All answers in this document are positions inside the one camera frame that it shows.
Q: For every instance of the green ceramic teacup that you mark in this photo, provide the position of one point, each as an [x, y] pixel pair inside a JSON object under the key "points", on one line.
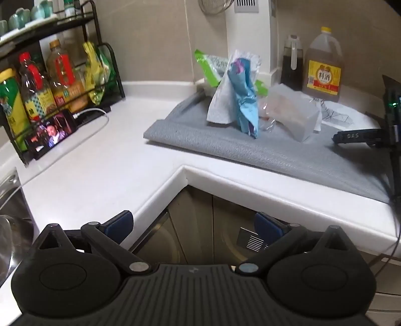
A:
{"points": [[42, 8], [14, 19], [25, 15]]}

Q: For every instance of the black smartphone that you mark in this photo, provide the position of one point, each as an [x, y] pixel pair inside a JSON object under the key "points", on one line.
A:
{"points": [[50, 133]]}

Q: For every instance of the red cap sauce bottle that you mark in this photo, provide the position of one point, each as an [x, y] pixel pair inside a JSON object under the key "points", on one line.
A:
{"points": [[34, 91]]}

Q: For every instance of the blue and white wrapper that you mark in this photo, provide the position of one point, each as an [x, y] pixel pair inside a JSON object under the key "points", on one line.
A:
{"points": [[246, 94]]}

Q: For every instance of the yellow green snack bag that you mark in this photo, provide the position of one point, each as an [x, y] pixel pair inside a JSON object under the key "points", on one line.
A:
{"points": [[94, 75]]}

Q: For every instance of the grey fabric mat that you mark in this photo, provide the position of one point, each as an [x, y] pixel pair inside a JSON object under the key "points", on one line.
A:
{"points": [[250, 147]]}

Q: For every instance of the amber jug with yellow cap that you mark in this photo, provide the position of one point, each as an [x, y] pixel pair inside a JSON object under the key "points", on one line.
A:
{"points": [[324, 78]]}

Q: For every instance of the yellow green seasoning container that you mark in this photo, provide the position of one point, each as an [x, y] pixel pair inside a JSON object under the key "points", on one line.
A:
{"points": [[11, 106]]}

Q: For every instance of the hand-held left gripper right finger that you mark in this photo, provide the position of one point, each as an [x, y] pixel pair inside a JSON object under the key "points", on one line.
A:
{"points": [[267, 226]]}

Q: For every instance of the yellow cap oil bottle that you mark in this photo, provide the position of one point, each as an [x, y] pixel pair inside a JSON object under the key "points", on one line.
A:
{"points": [[65, 78]]}

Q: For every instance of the white printed paper sheet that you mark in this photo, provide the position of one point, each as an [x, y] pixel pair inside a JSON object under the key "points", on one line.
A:
{"points": [[341, 117]]}

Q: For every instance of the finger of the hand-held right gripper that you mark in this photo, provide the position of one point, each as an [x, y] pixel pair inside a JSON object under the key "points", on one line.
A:
{"points": [[376, 119], [354, 137]]}

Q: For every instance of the vented beige cabinet door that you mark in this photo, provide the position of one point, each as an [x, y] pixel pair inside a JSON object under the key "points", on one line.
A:
{"points": [[231, 219]]}

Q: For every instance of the plain beige cabinet door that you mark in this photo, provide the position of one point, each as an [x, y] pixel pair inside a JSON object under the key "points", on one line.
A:
{"points": [[188, 219]]}

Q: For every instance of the clear plastic bag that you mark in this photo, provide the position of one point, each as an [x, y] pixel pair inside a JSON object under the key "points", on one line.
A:
{"points": [[291, 109]]}

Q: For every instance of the glass pot lid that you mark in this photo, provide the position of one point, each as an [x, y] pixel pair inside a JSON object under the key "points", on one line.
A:
{"points": [[15, 238]]}

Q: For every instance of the silver cabinet vent grille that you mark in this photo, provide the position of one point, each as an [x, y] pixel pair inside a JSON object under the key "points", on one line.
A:
{"points": [[250, 239]]}

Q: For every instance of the green and white plastic packaging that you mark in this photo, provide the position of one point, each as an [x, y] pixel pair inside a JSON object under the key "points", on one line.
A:
{"points": [[208, 67]]}

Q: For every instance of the stainless steel sink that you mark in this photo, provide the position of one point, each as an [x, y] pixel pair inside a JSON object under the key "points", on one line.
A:
{"points": [[12, 194]]}

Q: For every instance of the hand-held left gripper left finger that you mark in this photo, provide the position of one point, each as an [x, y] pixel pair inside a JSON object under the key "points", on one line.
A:
{"points": [[120, 223]]}

